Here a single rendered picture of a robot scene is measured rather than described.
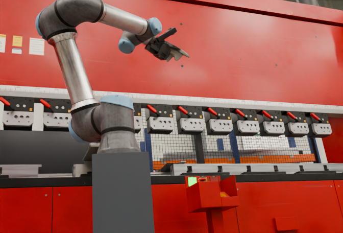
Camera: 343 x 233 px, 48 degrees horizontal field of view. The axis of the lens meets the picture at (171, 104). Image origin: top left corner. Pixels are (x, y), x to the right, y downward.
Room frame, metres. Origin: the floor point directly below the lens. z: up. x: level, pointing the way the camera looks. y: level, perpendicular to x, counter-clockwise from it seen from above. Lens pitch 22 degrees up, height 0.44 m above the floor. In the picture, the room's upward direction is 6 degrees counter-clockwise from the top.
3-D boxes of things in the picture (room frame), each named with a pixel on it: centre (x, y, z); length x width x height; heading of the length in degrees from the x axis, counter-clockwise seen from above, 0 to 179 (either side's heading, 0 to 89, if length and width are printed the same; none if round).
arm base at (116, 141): (1.26, 0.19, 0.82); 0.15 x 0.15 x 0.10
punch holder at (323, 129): (2.65, -1.03, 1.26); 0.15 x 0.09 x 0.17; 112
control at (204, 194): (1.92, -0.15, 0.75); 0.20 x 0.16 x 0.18; 112
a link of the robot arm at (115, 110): (1.27, 0.20, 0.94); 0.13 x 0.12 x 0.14; 54
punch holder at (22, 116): (1.90, 0.82, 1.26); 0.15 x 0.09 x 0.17; 112
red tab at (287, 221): (2.30, -0.58, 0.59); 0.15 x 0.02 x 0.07; 112
